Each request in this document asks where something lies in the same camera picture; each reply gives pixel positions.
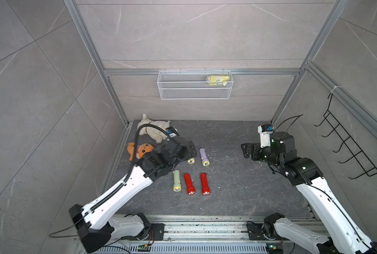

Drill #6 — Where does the purple flashlight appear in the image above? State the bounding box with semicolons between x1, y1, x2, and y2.
199;148;210;167
187;158;195;165

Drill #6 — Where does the green flashlight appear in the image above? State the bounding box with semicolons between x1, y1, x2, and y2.
173;170;182;192

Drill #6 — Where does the red flashlight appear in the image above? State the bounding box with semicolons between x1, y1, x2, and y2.
184;173;196;195
200;173;210;195

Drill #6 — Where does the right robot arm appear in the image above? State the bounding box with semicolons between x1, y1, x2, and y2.
241;131;377;254

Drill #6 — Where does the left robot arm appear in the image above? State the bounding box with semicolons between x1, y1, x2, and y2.
69;136;197;253

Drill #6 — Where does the white plush dog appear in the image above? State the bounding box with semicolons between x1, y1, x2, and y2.
137;113;170;144

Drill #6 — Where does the orange plush toy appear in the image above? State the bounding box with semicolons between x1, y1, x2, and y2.
127;142;154;161

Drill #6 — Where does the yellow item in basket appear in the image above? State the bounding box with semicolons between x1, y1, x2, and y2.
206;75;231;86

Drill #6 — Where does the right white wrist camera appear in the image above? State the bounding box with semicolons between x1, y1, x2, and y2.
257;124;274;148

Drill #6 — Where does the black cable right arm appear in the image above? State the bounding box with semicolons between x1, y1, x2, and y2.
272;114;372;251

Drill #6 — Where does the white wire wall basket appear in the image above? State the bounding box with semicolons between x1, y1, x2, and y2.
157;70;234;100

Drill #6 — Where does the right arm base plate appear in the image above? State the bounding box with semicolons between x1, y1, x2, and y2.
246;221;287;241

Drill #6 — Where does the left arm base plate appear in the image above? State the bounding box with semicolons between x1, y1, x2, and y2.
123;223;165;241

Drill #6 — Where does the black wall hook rack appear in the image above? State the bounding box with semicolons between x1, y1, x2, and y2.
314;93;377;180

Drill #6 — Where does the black corrugated cable left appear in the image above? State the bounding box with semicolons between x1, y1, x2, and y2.
48;123;171;239

